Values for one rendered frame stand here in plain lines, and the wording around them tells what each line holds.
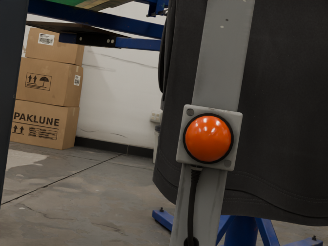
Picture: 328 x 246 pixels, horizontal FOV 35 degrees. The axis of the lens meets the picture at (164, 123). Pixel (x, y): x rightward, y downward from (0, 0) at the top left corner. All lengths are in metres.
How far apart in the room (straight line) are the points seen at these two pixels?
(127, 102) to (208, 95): 5.04
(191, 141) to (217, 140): 0.02
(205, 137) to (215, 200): 0.07
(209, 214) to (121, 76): 5.07
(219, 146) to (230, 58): 0.08
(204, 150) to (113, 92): 5.12
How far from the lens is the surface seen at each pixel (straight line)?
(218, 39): 0.45
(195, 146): 0.41
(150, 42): 2.42
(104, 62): 5.56
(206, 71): 0.45
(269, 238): 1.97
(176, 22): 0.75
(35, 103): 5.26
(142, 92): 5.46
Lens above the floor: 0.68
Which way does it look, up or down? 3 degrees down
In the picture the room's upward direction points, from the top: 9 degrees clockwise
